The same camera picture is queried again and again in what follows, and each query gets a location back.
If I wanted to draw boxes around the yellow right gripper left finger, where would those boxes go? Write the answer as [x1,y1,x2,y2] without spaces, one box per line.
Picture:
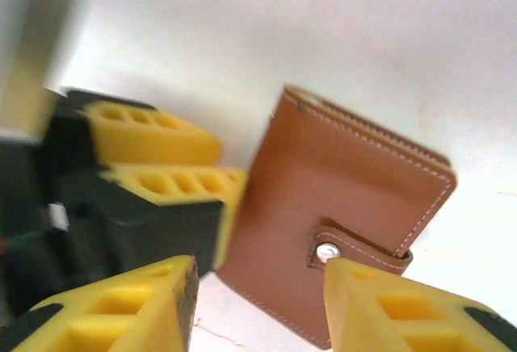
[0,255,200,352]

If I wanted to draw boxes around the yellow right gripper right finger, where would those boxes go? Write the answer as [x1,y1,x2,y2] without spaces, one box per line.
[324,258,517,352]

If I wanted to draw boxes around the brown leather card holder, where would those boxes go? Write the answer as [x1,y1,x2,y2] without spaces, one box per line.
[216,84,460,350]

